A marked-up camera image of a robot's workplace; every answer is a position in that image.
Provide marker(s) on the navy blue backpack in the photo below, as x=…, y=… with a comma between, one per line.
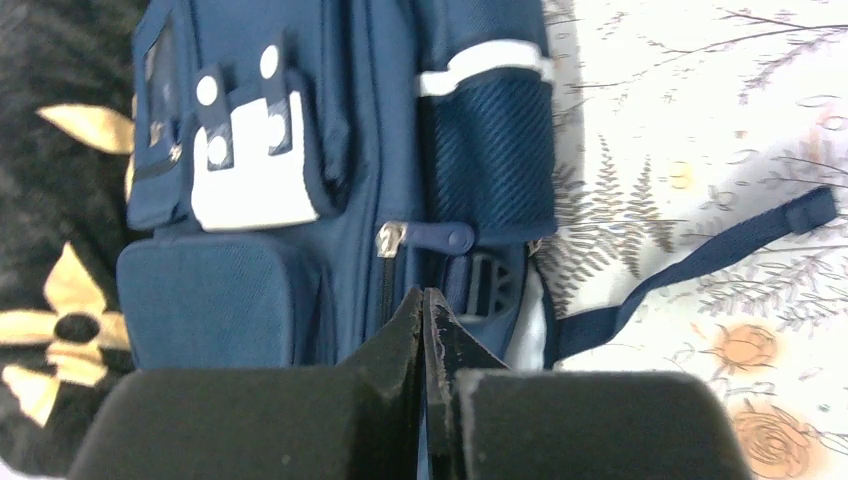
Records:
x=301, y=164

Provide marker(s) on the black floral blanket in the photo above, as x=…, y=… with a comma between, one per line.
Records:
x=67, y=106

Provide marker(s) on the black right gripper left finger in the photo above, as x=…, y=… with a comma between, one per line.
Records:
x=355, y=420

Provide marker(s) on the floral table mat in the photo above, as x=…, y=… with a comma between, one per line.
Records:
x=677, y=120

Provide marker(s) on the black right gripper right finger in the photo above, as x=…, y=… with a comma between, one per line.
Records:
x=486, y=421

